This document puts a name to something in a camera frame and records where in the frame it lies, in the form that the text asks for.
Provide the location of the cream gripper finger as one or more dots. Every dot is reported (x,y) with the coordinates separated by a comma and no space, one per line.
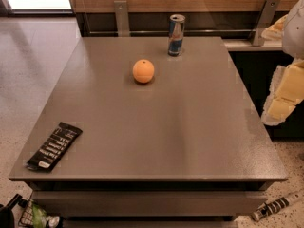
(274,31)
(286,93)

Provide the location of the red bull can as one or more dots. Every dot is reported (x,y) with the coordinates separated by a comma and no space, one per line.
(176,31)

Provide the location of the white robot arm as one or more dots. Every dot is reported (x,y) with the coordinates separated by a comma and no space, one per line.
(293,33)

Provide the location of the black rxbar chocolate wrapper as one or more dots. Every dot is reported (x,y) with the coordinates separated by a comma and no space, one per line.
(54,148)

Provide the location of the black white striped tool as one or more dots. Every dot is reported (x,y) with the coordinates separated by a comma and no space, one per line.
(274,207)

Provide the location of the orange fruit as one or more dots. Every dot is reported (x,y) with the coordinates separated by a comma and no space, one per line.
(143,71)

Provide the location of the grey table drawer front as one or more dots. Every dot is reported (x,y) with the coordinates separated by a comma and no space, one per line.
(148,203)

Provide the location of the black object on floor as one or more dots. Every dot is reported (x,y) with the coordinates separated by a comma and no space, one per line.
(6,214)

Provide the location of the right metal wall bracket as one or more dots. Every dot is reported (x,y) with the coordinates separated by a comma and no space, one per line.
(263,21)

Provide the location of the metal wall bracket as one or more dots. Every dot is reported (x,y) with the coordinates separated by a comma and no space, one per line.
(263,21)
(122,18)

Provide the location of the left metal wall bracket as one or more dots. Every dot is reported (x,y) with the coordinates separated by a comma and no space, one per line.
(122,18)

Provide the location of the wire basket with green bag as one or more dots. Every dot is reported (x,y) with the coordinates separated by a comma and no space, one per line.
(34,216)

